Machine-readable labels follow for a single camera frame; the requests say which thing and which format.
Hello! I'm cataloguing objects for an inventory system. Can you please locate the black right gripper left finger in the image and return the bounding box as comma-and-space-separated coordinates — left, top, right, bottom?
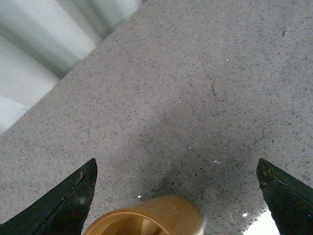
0, 158, 97, 235

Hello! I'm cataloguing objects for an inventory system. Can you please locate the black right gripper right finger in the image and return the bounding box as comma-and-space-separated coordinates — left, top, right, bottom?
256, 158, 313, 235

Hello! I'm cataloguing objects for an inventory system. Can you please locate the bamboo chopstick holder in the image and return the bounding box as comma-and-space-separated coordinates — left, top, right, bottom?
84, 195, 204, 235

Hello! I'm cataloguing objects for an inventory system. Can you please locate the white pleated curtain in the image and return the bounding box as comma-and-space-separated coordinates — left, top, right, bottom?
0, 0, 143, 132

